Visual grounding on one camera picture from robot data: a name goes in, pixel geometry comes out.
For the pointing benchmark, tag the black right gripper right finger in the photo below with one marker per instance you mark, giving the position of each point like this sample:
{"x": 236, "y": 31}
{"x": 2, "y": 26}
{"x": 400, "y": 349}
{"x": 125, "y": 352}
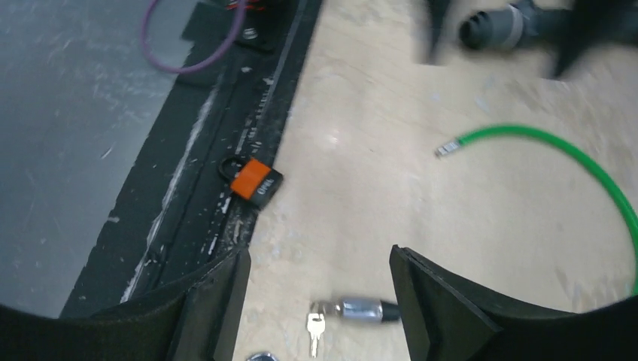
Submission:
{"x": 448, "y": 317}

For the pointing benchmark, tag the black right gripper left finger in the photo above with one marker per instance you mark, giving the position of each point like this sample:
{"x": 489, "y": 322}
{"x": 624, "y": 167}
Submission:
{"x": 193, "y": 318}

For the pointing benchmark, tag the orange black padlock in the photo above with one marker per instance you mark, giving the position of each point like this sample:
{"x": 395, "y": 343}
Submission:
{"x": 250, "y": 179}

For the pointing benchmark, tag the green cable lock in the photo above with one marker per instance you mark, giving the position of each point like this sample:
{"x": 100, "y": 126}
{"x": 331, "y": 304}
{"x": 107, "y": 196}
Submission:
{"x": 620, "y": 200}

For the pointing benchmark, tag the silver open-end wrench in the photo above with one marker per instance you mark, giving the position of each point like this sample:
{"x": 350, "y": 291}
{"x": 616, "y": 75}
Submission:
{"x": 262, "y": 356}

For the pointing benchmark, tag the blue cable lock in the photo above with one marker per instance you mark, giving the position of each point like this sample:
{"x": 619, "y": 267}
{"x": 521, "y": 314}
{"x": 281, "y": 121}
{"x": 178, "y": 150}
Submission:
{"x": 353, "y": 308}

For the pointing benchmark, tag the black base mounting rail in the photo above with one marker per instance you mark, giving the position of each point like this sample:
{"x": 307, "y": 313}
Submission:
{"x": 175, "y": 213}

